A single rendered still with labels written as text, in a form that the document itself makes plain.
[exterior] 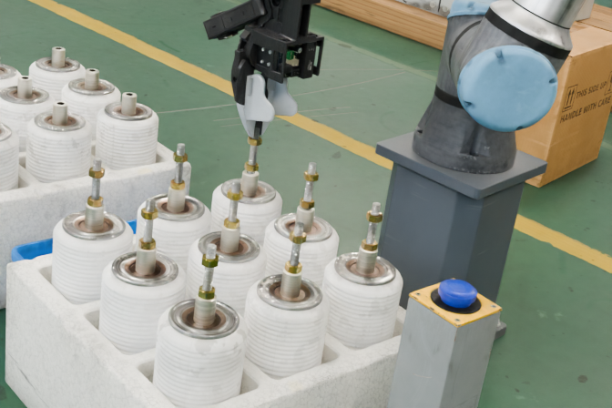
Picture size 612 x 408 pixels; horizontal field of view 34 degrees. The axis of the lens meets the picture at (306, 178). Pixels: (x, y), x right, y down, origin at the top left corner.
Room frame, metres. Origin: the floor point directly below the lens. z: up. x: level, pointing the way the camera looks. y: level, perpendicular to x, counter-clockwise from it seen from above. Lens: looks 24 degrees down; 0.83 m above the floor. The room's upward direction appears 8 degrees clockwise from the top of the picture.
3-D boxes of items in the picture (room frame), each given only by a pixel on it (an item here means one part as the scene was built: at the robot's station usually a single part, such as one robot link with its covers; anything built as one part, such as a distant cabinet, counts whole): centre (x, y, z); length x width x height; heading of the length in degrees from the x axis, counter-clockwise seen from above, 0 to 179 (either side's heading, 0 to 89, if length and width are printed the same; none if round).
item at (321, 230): (1.16, -0.01, 0.25); 0.08 x 0.08 x 0.01
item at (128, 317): (1.00, 0.17, 0.16); 0.10 x 0.10 x 0.18
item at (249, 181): (1.25, 0.07, 0.26); 0.02 x 0.02 x 0.03
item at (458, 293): (0.92, -0.17, 0.32); 0.04 x 0.04 x 0.02
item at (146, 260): (1.00, 0.17, 0.26); 0.02 x 0.02 x 0.03
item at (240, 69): (1.23, 0.09, 0.43); 0.05 x 0.02 x 0.09; 141
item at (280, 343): (0.99, 0.00, 0.16); 0.10 x 0.10 x 0.18
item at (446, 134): (1.39, -0.22, 0.35); 0.15 x 0.15 x 0.10
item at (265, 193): (1.25, 0.07, 0.25); 0.08 x 0.08 x 0.01
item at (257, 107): (1.22, 0.07, 0.38); 0.06 x 0.03 x 0.09; 51
